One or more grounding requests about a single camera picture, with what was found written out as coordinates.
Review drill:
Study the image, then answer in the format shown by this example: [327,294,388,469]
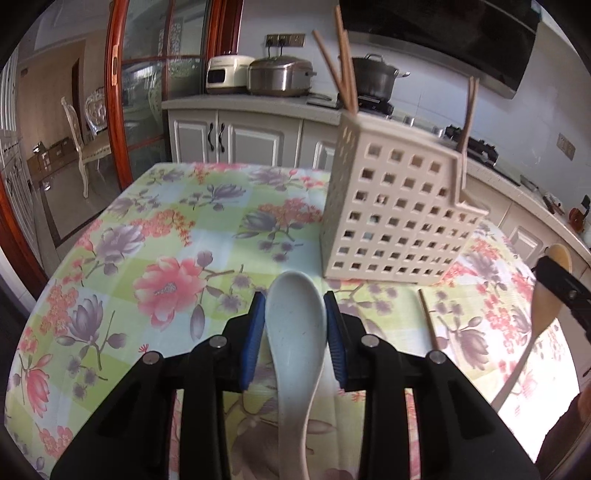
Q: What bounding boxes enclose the stainless steel electric cooker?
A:
[246,55,318,98]

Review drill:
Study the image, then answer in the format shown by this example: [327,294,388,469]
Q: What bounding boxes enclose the white dining chair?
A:
[61,96,112,199]
[84,87,112,140]

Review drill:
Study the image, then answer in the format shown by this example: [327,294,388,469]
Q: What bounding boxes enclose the wall power outlet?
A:
[265,32,307,48]

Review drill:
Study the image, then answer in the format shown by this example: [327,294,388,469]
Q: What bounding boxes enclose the red framed glass door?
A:
[105,0,244,193]

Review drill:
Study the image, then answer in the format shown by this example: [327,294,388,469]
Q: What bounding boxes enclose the white kitchen cabinets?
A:
[161,95,591,274]

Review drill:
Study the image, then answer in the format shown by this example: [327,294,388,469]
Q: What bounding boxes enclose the person's right forearm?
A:
[537,382,591,480]

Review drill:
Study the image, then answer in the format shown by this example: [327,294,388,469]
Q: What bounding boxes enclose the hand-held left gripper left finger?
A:
[50,291,267,480]

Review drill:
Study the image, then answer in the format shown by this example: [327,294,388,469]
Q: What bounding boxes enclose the black range hood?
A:
[338,0,542,100]

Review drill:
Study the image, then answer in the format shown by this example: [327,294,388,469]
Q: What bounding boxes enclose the cardboard boxes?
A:
[26,140,75,175]

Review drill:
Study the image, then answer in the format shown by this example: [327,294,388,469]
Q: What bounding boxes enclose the white ceramic spoon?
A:
[265,271,329,480]

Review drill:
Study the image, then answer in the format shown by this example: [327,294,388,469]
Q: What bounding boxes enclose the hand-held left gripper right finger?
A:
[322,291,542,480]

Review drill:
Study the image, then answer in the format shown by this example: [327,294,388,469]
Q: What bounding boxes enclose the floral tablecloth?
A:
[6,161,583,480]

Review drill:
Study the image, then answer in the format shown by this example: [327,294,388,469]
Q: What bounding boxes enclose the wooden spoon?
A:
[490,243,574,412]

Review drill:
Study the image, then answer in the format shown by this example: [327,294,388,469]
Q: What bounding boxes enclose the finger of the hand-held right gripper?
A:
[537,255,591,334]

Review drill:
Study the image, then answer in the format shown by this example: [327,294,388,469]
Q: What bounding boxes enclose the white rice cooker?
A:
[205,55,255,95]

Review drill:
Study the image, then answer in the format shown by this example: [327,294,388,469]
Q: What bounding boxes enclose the cream perforated utensil holder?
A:
[319,110,491,285]

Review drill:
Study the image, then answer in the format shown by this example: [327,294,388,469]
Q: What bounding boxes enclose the steel stock pot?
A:
[338,54,411,103]

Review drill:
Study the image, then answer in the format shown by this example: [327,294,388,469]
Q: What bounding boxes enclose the black gas stove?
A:
[307,91,522,186]

